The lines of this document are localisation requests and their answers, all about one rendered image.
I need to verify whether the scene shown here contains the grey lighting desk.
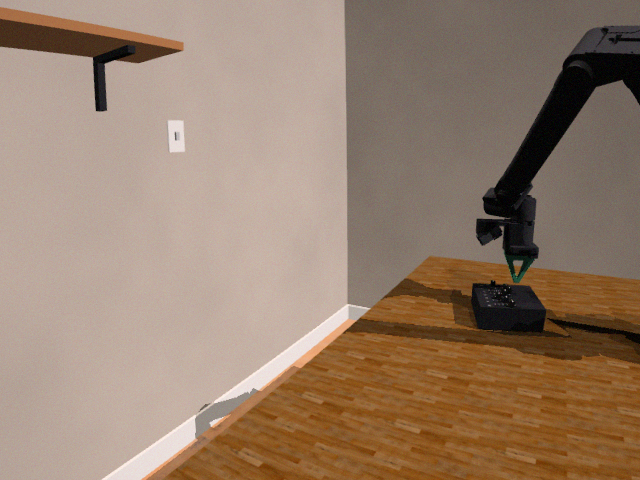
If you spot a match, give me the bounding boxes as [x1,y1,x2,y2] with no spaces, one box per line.
[471,280,546,332]

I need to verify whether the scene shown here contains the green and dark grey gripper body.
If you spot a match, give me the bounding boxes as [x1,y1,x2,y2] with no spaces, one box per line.
[502,221,539,259]

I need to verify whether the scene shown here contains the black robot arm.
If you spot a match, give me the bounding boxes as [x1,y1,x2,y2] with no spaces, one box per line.
[476,26,640,246]

